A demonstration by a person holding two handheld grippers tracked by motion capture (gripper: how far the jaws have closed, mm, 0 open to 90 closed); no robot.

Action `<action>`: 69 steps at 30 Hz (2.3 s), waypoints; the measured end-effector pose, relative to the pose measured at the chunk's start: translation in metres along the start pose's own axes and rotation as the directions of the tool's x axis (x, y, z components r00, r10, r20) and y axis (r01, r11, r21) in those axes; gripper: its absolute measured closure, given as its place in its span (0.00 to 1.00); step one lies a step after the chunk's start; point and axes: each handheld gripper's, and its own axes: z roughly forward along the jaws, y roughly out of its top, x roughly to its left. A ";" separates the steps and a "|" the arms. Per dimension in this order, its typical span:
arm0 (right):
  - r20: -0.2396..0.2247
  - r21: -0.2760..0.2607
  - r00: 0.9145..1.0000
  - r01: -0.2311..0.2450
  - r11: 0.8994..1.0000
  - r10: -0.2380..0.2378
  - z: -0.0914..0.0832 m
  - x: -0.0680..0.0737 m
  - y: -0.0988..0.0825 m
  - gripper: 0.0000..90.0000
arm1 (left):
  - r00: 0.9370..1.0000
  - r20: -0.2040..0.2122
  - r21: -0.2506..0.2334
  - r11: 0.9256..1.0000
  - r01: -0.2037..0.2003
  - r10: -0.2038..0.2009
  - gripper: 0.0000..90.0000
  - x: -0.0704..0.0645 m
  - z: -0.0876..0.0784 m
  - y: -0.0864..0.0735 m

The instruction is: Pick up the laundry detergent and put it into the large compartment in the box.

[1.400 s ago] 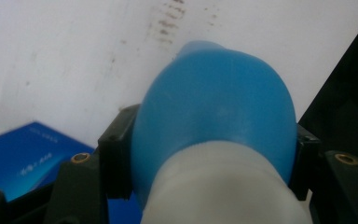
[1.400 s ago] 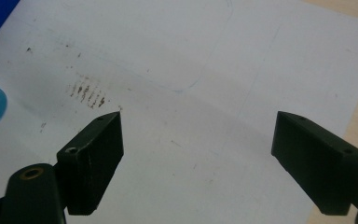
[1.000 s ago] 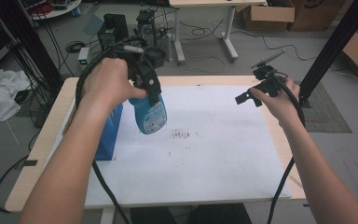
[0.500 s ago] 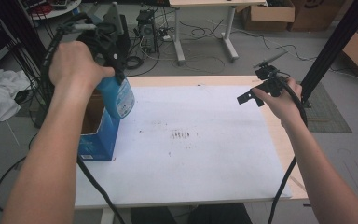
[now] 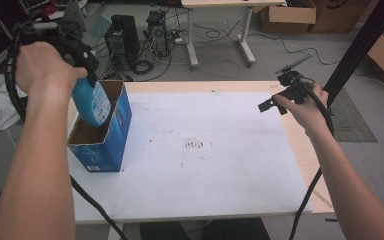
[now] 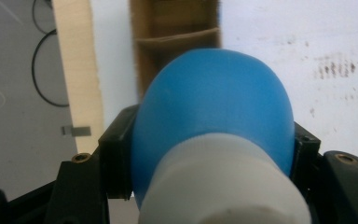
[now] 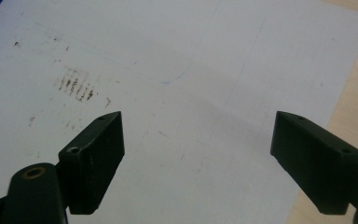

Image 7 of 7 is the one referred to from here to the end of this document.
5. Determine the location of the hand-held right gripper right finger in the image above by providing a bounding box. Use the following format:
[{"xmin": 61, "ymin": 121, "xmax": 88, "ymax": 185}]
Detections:
[{"xmin": 269, "ymin": 110, "xmax": 358, "ymax": 216}]

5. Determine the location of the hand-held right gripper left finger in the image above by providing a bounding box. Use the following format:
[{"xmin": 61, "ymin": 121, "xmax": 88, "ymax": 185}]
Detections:
[{"xmin": 58, "ymin": 110, "xmax": 126, "ymax": 216}]

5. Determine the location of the white paper sheet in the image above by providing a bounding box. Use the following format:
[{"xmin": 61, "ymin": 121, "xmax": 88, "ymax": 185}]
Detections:
[{"xmin": 0, "ymin": 0, "xmax": 358, "ymax": 224}]

